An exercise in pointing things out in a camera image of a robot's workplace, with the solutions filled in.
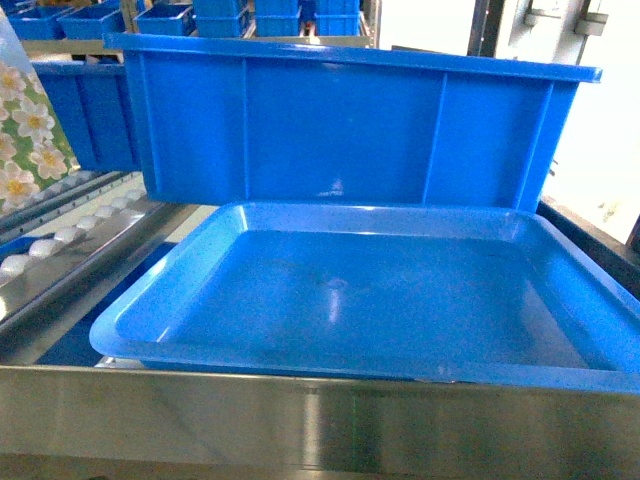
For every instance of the flower gift bag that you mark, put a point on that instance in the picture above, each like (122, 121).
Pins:
(35, 152)

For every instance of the blue crate at left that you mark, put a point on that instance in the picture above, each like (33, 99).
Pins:
(92, 103)

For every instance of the large blue crate behind tray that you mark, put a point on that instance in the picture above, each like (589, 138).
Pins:
(227, 120)

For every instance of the shallow blue plastic tray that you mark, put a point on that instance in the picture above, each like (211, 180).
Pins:
(447, 295)

